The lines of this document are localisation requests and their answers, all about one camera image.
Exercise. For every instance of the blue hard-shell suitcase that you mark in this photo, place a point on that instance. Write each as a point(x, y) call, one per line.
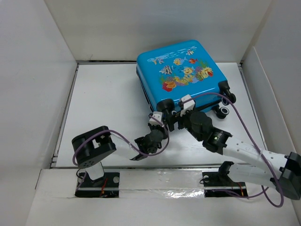
point(181, 69)

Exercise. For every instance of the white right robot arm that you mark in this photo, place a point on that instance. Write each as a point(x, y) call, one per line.
point(278, 171)

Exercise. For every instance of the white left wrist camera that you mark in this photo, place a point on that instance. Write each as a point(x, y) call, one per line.
point(155, 120)

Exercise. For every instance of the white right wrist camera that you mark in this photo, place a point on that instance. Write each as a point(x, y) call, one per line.
point(186, 103)

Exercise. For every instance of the aluminium mounting rail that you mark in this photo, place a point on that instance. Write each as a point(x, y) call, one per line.
point(215, 166)

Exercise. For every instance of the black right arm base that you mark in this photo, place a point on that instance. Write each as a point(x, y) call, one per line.
point(217, 186)

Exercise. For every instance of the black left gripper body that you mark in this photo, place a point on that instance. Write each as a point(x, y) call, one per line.
point(158, 127)

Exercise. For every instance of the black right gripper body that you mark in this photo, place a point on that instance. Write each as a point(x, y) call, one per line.
point(183, 121)

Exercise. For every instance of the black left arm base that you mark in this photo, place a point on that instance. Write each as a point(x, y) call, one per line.
point(105, 187)

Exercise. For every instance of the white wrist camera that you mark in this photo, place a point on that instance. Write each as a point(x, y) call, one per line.
point(186, 103)
point(155, 120)

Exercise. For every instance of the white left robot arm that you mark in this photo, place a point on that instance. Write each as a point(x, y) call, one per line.
point(92, 147)

